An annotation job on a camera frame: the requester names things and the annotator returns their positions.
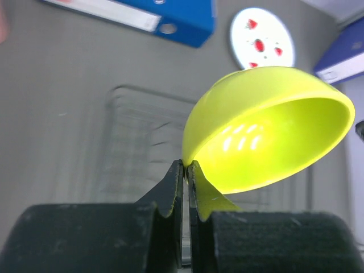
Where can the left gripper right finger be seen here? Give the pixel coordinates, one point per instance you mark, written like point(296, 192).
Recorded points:
point(226, 239)

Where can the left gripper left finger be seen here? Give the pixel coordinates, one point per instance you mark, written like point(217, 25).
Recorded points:
point(144, 236)

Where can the yellow-green bowl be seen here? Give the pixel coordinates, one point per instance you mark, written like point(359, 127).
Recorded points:
point(256, 127)

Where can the white watermelon plate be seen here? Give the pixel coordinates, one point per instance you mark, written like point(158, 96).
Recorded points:
point(258, 38)

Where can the pink plastic cup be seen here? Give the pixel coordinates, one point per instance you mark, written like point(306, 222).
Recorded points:
point(4, 29)

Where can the purple standing binder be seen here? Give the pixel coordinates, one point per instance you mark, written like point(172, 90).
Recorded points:
point(344, 58)

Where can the blue lying binder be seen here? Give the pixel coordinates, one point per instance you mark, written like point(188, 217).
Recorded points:
point(190, 23)

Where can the black wire dish rack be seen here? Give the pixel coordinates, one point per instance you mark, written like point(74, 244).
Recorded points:
point(116, 146)

